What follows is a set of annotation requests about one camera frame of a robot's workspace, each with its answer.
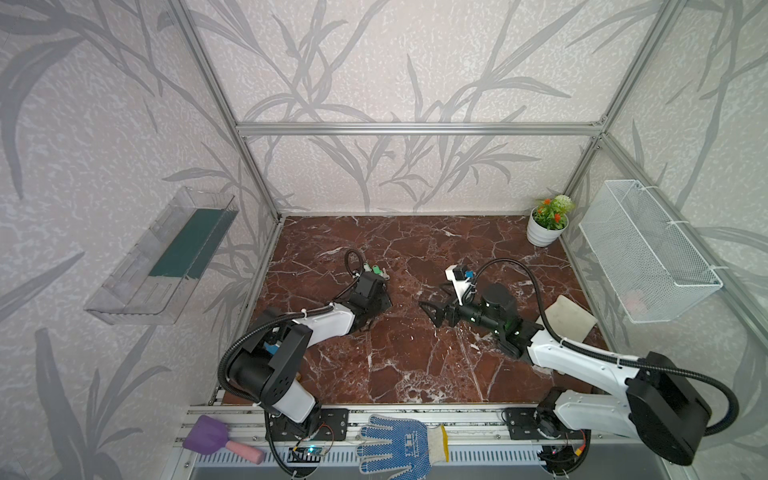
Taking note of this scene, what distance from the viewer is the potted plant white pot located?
101 cm

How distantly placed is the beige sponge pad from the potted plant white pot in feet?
0.74

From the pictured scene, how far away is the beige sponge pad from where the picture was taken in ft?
2.97
